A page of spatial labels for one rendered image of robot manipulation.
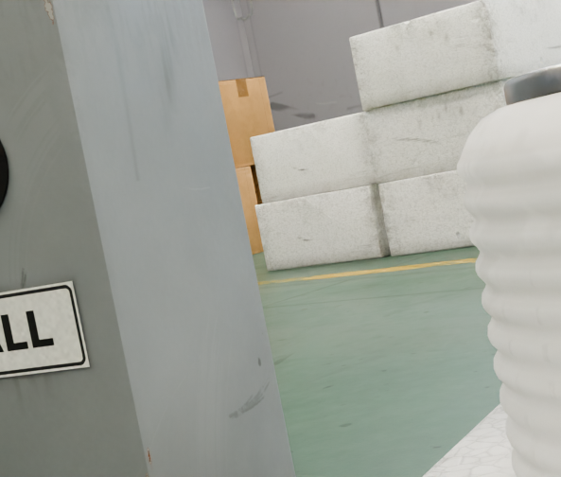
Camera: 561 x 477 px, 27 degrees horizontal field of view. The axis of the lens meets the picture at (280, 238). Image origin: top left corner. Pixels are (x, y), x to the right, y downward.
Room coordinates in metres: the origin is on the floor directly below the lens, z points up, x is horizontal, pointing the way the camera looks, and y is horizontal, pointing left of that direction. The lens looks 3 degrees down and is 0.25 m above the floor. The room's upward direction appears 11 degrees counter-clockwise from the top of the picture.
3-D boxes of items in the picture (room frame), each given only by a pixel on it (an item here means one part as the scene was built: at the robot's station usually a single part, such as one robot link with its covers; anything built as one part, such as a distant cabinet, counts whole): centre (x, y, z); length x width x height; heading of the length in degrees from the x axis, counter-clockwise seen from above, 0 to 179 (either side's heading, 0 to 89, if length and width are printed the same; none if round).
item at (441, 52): (2.89, -0.53, 0.45); 0.39 x 0.39 x 0.18; 47
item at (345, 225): (3.18, -0.22, 0.09); 0.39 x 0.39 x 0.18; 47
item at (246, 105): (4.23, 0.13, 0.45); 0.30 x 0.24 x 0.30; 44
